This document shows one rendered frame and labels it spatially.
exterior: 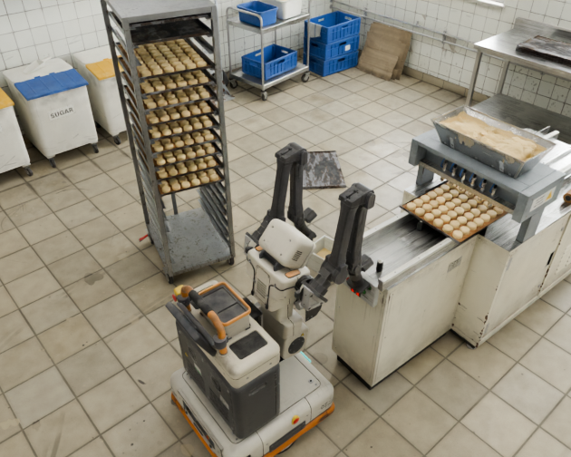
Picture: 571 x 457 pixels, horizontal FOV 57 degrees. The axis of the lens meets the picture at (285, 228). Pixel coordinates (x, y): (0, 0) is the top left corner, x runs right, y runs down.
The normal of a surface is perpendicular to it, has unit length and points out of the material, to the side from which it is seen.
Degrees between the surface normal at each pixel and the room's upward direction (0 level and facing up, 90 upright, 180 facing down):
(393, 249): 0
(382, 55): 67
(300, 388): 0
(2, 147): 92
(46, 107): 91
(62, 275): 0
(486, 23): 90
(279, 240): 48
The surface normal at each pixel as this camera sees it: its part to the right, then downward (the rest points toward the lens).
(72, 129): 0.64, 0.50
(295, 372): 0.00, -0.79
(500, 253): -0.79, 0.38
